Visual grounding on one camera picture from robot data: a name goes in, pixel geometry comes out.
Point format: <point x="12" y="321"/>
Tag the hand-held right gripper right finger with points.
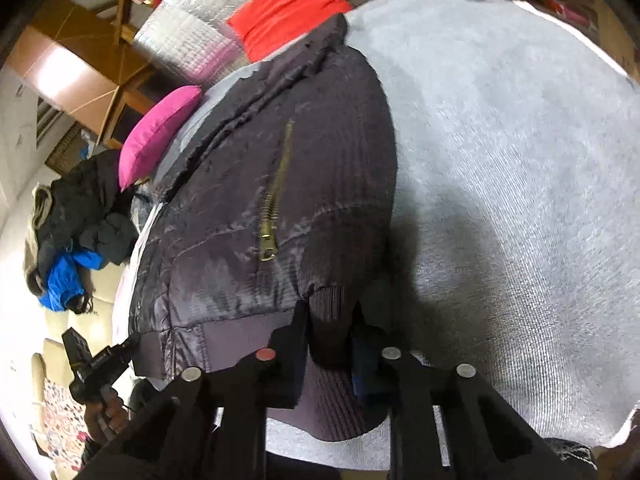
<point x="365" y="375"/>

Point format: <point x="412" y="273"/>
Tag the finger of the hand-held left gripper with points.
<point x="122" y="349"/>

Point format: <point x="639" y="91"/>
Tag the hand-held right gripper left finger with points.
<point x="287" y="360"/>

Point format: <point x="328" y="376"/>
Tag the dark quilted puffer jacket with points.
<point x="300" y="185"/>

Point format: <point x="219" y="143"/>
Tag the person's left hand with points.
<point x="112" y="417"/>

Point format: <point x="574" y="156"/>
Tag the cream leather sofa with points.
<point x="75" y="325"/>

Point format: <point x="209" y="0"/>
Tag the floral patterned rug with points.
<point x="62" y="425"/>

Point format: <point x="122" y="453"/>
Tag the blue garment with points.
<point x="62" y="280"/>

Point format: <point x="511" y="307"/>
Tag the crumpled clear plastic bag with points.
<point x="142" y="207"/>

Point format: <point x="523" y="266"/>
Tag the black coat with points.
<point x="85" y="200"/>

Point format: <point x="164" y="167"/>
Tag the beige fleece garment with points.
<point x="40" y="205"/>

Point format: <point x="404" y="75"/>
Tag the woven rattan panel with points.
<point x="65" y="152"/>

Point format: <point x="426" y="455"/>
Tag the pink pillow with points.
<point x="155" y="135"/>

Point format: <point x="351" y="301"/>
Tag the grey blanket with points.
<point x="500" y="185"/>

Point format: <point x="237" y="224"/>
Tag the wooden cabinet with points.
<point x="75" y="75"/>

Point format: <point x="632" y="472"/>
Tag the silver foil insulation mat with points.
<point x="195" y="20"/>

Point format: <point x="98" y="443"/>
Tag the red pillow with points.
<point x="285" y="10"/>

